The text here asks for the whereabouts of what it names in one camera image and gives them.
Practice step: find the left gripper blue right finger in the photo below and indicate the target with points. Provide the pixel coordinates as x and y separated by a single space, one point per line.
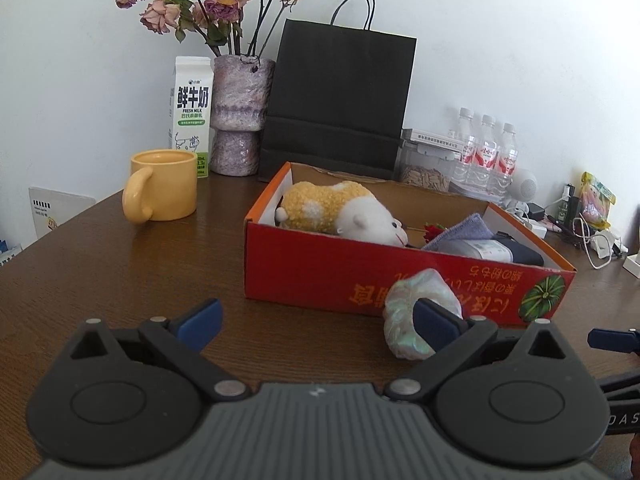
437 326

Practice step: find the white robot toy speaker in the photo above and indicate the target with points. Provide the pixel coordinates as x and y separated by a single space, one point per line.
520 192

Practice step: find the white flat box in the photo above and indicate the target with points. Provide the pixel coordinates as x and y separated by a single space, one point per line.
437 140

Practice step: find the blue white booklets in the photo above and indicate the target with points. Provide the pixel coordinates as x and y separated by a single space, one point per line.
7 253

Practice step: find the red cardboard box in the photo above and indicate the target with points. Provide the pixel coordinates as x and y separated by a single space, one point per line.
324 272

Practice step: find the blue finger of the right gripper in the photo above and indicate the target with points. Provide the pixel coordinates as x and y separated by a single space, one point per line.
621 341

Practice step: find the purple fabric pouch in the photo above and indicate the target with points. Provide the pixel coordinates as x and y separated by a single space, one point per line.
471 228

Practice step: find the purple textured vase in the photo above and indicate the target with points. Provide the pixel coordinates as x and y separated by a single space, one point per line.
241 93

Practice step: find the yellow snack bag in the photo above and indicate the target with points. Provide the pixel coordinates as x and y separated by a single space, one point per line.
597 200

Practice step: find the black power adapter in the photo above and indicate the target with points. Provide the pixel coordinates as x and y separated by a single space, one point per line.
535 212

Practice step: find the white charger with cable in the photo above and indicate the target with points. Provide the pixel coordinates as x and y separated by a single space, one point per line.
632 265

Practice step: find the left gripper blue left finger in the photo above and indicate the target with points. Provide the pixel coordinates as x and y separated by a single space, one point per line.
198 327

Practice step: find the dried pink rose bouquet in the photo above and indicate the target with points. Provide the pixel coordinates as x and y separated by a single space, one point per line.
244 27

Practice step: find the red fabric flower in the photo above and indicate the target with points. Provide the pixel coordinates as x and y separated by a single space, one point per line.
432 230

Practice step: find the white envelope against wall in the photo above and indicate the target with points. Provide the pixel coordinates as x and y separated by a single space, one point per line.
50 208

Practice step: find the black phone stand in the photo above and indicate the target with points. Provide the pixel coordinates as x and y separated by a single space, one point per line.
568 208

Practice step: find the clear water bottle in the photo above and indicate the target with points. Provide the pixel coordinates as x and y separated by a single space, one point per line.
485 154
465 136
507 156

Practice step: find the clear snack container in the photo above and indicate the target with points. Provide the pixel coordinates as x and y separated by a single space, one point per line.
425 166

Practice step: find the dark navy pouch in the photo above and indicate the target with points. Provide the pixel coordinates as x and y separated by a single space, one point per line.
521 254

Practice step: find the white green milk carton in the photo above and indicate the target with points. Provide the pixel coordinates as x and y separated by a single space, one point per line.
191 108

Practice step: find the black paper shopping bag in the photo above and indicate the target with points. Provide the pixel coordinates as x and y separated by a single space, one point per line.
338 100

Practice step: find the yellow white plush toy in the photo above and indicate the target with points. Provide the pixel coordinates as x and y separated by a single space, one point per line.
346 209

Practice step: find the yellow ceramic mug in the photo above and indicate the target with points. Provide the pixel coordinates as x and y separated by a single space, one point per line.
162 186

